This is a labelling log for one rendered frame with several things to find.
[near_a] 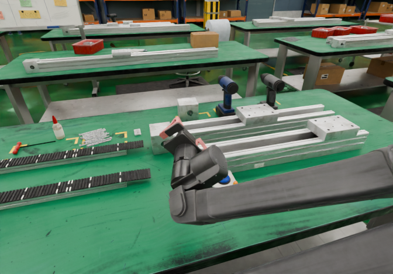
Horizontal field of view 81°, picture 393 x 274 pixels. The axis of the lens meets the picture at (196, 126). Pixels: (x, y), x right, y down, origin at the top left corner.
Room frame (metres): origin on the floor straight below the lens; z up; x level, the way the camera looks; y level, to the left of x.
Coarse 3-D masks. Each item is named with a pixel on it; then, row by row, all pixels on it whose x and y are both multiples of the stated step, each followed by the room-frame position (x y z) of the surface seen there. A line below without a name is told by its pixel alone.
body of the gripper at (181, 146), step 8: (176, 136) 0.46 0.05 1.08; (184, 136) 0.46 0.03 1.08; (168, 144) 0.46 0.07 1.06; (176, 144) 0.46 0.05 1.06; (184, 144) 0.45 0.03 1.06; (192, 144) 0.46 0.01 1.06; (176, 152) 0.44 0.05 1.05; (184, 152) 0.42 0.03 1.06; (192, 152) 0.43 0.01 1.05; (176, 160) 0.41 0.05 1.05
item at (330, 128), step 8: (312, 120) 0.84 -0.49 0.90; (320, 120) 0.84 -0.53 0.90; (328, 120) 0.84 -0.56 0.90; (336, 120) 0.84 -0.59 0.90; (344, 120) 0.84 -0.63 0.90; (312, 128) 0.82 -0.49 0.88; (320, 128) 0.78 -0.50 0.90; (328, 128) 0.78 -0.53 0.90; (336, 128) 0.78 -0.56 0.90; (344, 128) 0.78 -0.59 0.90; (352, 128) 0.78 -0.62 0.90; (320, 136) 0.77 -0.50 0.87; (328, 136) 0.75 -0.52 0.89; (336, 136) 0.76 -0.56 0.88; (344, 136) 0.77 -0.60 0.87
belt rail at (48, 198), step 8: (112, 184) 0.57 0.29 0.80; (120, 184) 0.58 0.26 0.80; (64, 192) 0.54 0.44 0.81; (72, 192) 0.54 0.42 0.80; (80, 192) 0.55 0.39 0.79; (88, 192) 0.55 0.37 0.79; (24, 200) 0.51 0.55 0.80; (32, 200) 0.52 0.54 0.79; (40, 200) 0.52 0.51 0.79; (48, 200) 0.52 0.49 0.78; (0, 208) 0.49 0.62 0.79; (8, 208) 0.49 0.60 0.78
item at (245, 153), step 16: (208, 144) 0.73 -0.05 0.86; (224, 144) 0.73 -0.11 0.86; (240, 144) 0.74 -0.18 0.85; (256, 144) 0.76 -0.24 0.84; (272, 144) 0.78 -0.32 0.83; (288, 144) 0.73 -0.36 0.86; (304, 144) 0.73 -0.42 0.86; (320, 144) 0.76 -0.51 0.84; (336, 144) 0.77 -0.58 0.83; (352, 144) 0.80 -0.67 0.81; (240, 160) 0.66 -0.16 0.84; (256, 160) 0.68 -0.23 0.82; (272, 160) 0.70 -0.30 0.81; (288, 160) 0.72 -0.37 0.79
